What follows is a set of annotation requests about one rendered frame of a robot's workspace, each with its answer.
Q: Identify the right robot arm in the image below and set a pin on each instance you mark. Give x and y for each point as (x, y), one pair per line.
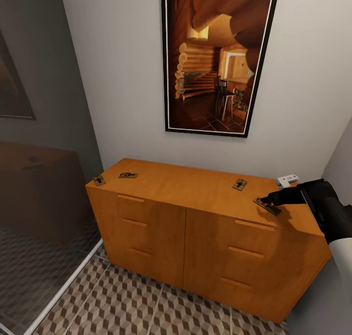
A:
(332, 217)

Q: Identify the shower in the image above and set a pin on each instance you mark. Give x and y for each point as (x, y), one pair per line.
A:
(57, 296)

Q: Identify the cabinet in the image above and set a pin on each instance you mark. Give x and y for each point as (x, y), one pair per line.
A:
(190, 228)

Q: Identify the picture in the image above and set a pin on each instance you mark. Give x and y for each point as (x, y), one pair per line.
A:
(213, 55)

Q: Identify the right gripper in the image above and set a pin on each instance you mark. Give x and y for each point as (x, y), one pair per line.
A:
(279, 197)

